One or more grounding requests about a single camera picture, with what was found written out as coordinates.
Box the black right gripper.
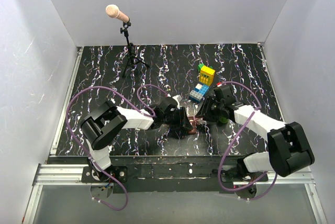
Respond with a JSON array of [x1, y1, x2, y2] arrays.
[[195, 95, 224, 122]]

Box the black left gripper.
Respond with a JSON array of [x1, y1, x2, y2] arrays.
[[162, 107, 192, 131]]

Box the brown weekly pill organizer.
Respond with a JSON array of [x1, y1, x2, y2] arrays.
[[188, 116, 206, 135]]

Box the green lidded pill bottle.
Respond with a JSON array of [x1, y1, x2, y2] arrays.
[[219, 115, 230, 124]]

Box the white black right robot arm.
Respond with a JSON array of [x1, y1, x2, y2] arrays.
[[196, 85, 315, 181]]

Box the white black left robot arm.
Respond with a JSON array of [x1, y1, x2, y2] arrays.
[[80, 96, 193, 182]]

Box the blue grey toy bricks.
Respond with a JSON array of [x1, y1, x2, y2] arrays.
[[189, 83, 210, 103]]

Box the yellow toy brick block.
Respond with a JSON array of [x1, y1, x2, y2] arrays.
[[199, 65, 215, 86]]

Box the green toy brick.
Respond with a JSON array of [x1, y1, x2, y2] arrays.
[[197, 63, 204, 72]]

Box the black microphone tripod stand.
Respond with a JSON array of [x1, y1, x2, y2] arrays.
[[120, 21, 150, 78]]

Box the pink foam microphone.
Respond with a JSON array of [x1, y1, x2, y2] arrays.
[[105, 4, 130, 23]]

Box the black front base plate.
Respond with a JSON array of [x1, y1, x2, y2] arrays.
[[81, 155, 265, 195]]

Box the aluminium frame rail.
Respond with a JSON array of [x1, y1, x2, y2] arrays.
[[22, 47, 83, 223]]

